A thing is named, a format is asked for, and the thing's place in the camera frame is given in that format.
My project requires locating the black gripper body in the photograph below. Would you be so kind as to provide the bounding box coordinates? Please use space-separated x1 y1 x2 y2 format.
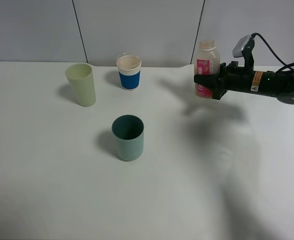
211 61 254 100

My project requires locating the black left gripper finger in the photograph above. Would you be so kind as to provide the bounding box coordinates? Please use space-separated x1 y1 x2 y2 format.
194 73 220 89

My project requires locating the pale green plastic cup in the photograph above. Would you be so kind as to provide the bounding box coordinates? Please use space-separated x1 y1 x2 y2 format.
65 63 96 107

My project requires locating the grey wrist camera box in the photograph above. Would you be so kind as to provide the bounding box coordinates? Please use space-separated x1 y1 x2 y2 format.
232 35 251 58

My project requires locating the teal plastic cup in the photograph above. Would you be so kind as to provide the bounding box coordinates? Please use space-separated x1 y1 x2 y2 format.
111 114 144 162

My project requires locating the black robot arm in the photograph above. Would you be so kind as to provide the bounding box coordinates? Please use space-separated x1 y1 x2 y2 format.
194 61 294 105

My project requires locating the blue white paper cup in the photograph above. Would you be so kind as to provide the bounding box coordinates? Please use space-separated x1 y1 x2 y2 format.
116 55 142 91

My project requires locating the pink label drink bottle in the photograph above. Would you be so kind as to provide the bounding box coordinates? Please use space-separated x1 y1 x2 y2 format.
195 39 221 98

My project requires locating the black camera cable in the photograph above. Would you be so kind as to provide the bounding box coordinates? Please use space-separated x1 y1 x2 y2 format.
251 32 294 71

